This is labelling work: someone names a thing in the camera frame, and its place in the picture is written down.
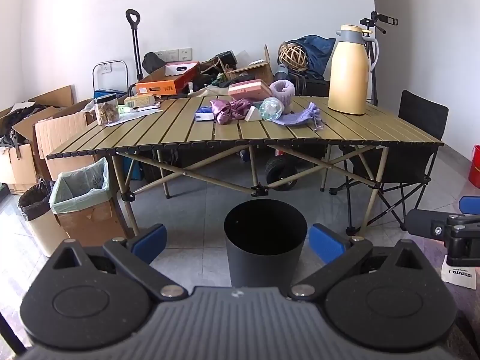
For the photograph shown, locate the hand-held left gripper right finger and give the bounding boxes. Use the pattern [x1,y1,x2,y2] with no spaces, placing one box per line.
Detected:
[289,224,430,302]

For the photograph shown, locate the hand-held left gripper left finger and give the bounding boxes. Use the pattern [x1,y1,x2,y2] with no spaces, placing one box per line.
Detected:
[50,224,189,302]

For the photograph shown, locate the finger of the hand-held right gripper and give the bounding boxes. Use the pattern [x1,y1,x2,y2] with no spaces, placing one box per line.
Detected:
[458,195,480,214]
[406,209,449,238]

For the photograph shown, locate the black trash bin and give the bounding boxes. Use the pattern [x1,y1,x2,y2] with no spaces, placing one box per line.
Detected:
[224,200,305,289]

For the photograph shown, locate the lavender drawstring pouch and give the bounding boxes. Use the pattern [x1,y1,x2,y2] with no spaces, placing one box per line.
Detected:
[271,102,326,132]

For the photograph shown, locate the blue tissue packet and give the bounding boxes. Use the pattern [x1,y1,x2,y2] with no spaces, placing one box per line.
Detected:
[194,106,216,122]

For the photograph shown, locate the light blue plush toy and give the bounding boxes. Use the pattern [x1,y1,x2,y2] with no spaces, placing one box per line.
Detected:
[259,97,284,121]

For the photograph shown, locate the purple satin cloth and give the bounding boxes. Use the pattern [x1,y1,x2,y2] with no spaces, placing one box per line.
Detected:
[209,97,257,125]

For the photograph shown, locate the lavender plush headband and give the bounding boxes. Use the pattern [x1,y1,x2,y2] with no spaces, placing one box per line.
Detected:
[269,79,297,113]

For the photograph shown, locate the pink sponge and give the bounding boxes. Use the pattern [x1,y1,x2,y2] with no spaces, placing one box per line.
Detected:
[228,79,272,100]

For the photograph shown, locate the beige trash can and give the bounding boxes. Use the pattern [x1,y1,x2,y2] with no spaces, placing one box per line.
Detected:
[18,180,70,257]

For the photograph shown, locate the red bucket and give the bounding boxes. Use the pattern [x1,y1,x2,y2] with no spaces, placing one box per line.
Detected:
[467,144,480,189]

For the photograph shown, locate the cardboard box with green liner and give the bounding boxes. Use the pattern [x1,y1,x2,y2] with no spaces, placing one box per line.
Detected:
[49,156,130,246]

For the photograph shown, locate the blue flat panel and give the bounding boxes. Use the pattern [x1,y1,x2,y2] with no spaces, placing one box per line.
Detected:
[124,155,145,181]

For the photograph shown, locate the black folding chair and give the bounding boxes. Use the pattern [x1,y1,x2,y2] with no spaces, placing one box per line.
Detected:
[329,90,449,236]

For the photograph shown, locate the green plastic liner bag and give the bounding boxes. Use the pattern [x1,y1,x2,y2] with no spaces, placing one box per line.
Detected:
[49,156,110,215]

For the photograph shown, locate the olive folding slatted table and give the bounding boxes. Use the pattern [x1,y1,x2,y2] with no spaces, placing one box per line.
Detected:
[46,95,445,235]

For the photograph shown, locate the printed paper leaflet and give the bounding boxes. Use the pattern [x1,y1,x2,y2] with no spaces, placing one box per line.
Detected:
[105,107,164,127]

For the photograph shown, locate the black plastic liner bag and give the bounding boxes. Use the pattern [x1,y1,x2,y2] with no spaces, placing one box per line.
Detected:
[17,179,57,222]

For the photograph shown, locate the cardboard box with white cloth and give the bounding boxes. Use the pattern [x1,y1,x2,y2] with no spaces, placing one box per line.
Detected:
[34,99,99,181]

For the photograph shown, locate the clear jar of brown snacks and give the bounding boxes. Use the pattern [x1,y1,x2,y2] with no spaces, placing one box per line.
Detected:
[93,94,121,126]

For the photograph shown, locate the yellow medicine box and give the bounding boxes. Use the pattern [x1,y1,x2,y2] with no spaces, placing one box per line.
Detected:
[124,94,156,109]

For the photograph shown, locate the blue box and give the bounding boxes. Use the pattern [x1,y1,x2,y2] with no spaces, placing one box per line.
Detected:
[94,88,127,100]

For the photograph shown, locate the orange cardboard box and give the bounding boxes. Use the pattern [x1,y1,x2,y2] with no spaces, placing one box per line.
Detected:
[135,61,201,96]

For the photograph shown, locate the cream thermos jug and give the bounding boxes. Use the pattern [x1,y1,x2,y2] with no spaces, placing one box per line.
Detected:
[327,25,380,116]

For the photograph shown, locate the cardboard box with dark clothes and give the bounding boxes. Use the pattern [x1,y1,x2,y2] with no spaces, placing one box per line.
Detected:
[0,84,76,121]

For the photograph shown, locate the black tripod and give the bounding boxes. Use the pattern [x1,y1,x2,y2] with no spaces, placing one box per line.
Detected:
[360,11,398,106]

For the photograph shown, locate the black soft bag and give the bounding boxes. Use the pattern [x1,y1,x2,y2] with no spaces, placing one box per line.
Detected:
[142,52,166,75]

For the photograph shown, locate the dark clothes pile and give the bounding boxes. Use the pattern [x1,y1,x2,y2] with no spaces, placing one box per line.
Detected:
[5,102,51,121]

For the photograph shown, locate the open brown cardboard box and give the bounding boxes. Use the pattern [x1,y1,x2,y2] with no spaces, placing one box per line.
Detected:
[225,44,274,85]

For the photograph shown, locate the rattan ball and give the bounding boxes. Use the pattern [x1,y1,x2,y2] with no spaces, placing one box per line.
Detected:
[278,43,309,73]

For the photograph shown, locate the navy blue bag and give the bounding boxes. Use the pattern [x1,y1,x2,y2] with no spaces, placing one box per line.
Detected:
[283,35,337,81]

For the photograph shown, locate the black leather item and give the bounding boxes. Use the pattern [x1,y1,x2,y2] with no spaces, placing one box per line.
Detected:
[215,50,239,69]

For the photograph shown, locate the cardboard box with black straps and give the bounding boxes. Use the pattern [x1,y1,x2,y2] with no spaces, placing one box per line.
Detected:
[0,118,40,196]

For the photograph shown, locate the white metal frame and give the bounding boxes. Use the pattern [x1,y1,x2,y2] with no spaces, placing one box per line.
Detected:
[92,60,129,100]

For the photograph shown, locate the black pull handle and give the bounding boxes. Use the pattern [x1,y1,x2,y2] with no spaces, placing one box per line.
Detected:
[125,8,145,83]

